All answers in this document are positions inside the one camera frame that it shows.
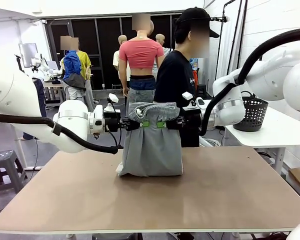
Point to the person in black t-shirt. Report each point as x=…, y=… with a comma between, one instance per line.
x=175, y=80

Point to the grey wall monitor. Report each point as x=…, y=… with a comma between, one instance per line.
x=27, y=53

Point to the white side table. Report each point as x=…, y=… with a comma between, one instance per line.
x=277, y=135

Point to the grey training pants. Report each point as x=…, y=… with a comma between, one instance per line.
x=152, y=150

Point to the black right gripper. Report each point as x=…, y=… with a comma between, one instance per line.
x=192, y=120

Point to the mannequin with floral shirt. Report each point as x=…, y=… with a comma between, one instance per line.
x=194, y=63

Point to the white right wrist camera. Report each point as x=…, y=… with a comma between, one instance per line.
x=190, y=98

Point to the blue jeans mannequin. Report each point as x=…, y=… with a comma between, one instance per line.
x=40, y=100

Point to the black tripod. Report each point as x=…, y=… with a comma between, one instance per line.
x=20, y=63

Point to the black light stand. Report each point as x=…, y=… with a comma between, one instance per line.
x=230, y=50

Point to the cluttered background table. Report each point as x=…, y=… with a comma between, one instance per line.
x=53, y=88

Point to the grey plastic stool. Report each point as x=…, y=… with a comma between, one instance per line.
x=5, y=170

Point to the bald mannequin cream shirt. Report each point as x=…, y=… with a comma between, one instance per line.
x=120, y=45

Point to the mannequin with yellow shirt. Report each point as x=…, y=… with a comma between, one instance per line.
x=87, y=65

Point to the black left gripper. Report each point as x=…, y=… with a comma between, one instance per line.
x=112, y=122

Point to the small white humanoid robot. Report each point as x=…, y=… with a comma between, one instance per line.
x=42, y=67

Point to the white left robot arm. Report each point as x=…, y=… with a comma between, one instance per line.
x=72, y=117

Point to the black perforated plastic basket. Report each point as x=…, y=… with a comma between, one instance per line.
x=252, y=112

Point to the mannequin with red top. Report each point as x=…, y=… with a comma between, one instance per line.
x=140, y=52

